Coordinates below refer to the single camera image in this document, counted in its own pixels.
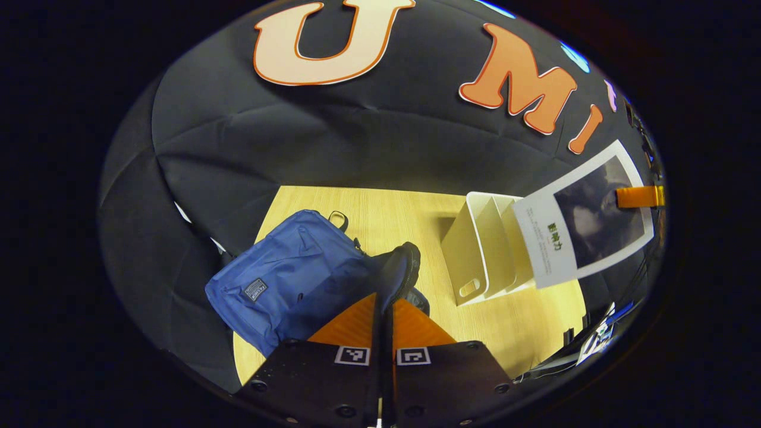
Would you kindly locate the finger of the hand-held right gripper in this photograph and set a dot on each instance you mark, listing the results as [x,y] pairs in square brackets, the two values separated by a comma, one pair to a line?
[639,197]

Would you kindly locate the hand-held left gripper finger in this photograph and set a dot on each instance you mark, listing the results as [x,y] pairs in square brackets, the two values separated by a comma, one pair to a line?
[389,380]
[377,380]

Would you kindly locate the white book with dark photo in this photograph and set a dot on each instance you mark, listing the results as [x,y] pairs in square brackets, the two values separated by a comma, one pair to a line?
[547,238]

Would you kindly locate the blue schoolbag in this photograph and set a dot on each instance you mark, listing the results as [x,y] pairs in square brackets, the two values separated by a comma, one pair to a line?
[285,279]

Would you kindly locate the white bookshelf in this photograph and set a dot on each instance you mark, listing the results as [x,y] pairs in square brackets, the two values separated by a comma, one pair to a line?
[469,255]

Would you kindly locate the white printed box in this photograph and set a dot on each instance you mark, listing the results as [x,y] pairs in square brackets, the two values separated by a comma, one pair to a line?
[594,339]

